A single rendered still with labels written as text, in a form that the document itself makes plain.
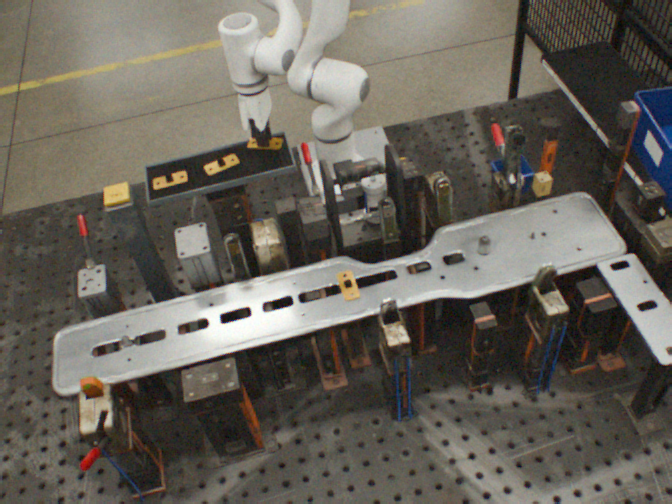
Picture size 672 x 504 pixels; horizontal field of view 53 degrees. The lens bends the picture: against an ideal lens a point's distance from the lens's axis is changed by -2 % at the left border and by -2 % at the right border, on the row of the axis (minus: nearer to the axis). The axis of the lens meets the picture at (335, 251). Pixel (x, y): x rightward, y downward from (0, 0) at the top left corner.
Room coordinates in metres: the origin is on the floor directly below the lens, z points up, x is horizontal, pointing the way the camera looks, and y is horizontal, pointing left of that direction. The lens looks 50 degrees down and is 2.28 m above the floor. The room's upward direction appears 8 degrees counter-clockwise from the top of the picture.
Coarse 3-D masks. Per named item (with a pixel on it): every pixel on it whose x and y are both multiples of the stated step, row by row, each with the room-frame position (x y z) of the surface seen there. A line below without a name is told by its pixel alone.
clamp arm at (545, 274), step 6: (546, 264) 0.86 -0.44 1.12; (552, 264) 0.86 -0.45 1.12; (540, 270) 0.86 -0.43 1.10; (546, 270) 0.85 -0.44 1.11; (552, 270) 0.85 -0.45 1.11; (540, 276) 0.85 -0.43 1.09; (546, 276) 0.85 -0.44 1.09; (552, 276) 0.85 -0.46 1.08; (534, 282) 0.87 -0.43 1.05; (540, 282) 0.85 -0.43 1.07; (546, 282) 0.86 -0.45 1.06; (528, 288) 0.89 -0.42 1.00; (540, 288) 0.86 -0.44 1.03; (546, 288) 0.87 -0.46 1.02; (528, 294) 0.88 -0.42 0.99; (540, 294) 0.86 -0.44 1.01
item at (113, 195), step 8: (120, 184) 1.27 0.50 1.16; (128, 184) 1.27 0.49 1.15; (104, 192) 1.25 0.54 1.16; (112, 192) 1.24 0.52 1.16; (120, 192) 1.24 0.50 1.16; (128, 192) 1.24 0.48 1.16; (104, 200) 1.22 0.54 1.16; (112, 200) 1.22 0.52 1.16; (120, 200) 1.21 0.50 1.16; (128, 200) 1.22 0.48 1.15
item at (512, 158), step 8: (504, 128) 1.21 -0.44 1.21; (512, 128) 1.20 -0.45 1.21; (520, 128) 1.19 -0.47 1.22; (504, 136) 1.20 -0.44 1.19; (512, 136) 1.19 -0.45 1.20; (520, 136) 1.16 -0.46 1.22; (512, 144) 1.19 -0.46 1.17; (520, 144) 1.16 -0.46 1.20; (512, 152) 1.19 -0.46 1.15; (520, 152) 1.18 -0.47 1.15; (504, 160) 1.19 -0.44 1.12; (512, 160) 1.18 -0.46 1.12; (520, 160) 1.18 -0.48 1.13; (504, 168) 1.18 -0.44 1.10; (512, 168) 1.18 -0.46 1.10; (504, 176) 1.18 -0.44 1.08
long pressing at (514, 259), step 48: (576, 192) 1.16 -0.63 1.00; (432, 240) 1.07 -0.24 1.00; (528, 240) 1.03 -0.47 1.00; (576, 240) 1.01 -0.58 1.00; (240, 288) 1.01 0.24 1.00; (288, 288) 0.99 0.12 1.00; (384, 288) 0.95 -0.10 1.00; (432, 288) 0.93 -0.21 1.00; (480, 288) 0.91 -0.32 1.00; (96, 336) 0.93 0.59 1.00; (192, 336) 0.90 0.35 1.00; (240, 336) 0.88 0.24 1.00; (288, 336) 0.86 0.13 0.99
